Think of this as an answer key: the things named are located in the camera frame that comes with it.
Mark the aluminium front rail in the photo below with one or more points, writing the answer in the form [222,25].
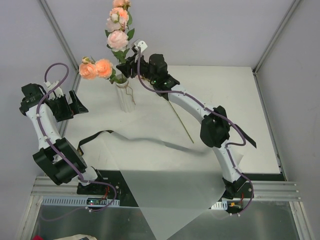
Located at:
[285,191]

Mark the left aluminium frame post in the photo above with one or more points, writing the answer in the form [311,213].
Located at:
[58,33]

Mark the left white cable duct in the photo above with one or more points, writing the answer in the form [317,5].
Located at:
[68,201]

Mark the right white cable duct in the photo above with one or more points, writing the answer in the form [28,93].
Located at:
[220,205]

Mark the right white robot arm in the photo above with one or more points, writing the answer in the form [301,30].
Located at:
[214,124]

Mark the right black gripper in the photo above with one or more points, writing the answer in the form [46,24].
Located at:
[128,66]

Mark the white cable duct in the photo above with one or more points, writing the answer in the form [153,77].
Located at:
[220,205]
[68,201]

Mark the right aluminium frame post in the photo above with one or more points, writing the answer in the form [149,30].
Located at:
[277,34]

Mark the red object at bottom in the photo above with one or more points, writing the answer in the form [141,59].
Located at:
[37,237]

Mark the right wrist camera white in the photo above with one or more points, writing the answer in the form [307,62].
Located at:
[138,47]

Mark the black ribbon gold lettering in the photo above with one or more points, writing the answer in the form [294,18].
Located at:
[92,137]

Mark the white ribbed vase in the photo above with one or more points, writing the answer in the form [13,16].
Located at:
[125,96]

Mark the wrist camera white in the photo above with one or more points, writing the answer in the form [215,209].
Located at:
[138,47]
[53,87]

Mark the beige cloth bag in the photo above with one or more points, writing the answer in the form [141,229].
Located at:
[79,237]

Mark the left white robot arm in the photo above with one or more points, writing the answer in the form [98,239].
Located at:
[56,156]

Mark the aluminium frame post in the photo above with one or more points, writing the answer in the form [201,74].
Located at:
[277,34]
[58,33]

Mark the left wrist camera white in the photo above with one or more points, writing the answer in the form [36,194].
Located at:
[53,87]

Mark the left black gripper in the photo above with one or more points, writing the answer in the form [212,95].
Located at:
[69,106]

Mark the white wrapping paper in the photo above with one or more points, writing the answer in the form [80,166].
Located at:
[172,180]

